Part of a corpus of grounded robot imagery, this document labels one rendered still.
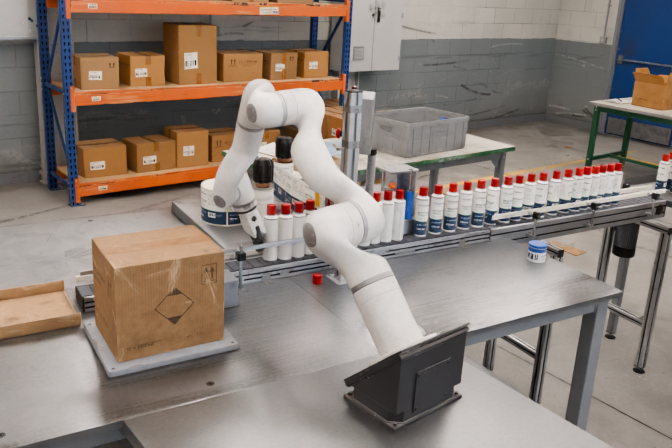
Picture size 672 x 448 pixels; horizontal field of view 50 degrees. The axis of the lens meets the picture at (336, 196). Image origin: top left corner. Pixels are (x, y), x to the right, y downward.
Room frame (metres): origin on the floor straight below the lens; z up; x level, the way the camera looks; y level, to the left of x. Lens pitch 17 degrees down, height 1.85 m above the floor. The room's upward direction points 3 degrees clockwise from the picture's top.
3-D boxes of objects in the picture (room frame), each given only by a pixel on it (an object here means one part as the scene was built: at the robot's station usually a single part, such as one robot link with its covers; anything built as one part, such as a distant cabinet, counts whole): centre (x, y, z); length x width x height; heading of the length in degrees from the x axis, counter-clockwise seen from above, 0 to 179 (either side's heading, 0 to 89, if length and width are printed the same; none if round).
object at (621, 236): (3.56, -1.52, 0.71); 0.15 x 0.12 x 0.34; 31
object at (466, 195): (2.82, -0.54, 0.98); 0.05 x 0.05 x 0.20
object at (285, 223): (2.38, 0.17, 0.98); 0.05 x 0.05 x 0.20
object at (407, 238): (2.45, 0.07, 0.86); 1.65 x 0.08 x 0.04; 121
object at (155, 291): (1.84, 0.48, 0.99); 0.30 x 0.24 x 0.27; 122
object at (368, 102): (2.43, -0.06, 1.38); 0.17 x 0.10 x 0.19; 176
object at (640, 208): (3.18, -1.13, 0.47); 1.17 x 0.38 x 0.94; 121
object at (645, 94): (7.26, -3.17, 0.97); 0.47 x 0.41 x 0.37; 125
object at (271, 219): (2.36, 0.22, 0.98); 0.05 x 0.05 x 0.20
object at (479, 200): (2.86, -0.60, 0.98); 0.05 x 0.05 x 0.20
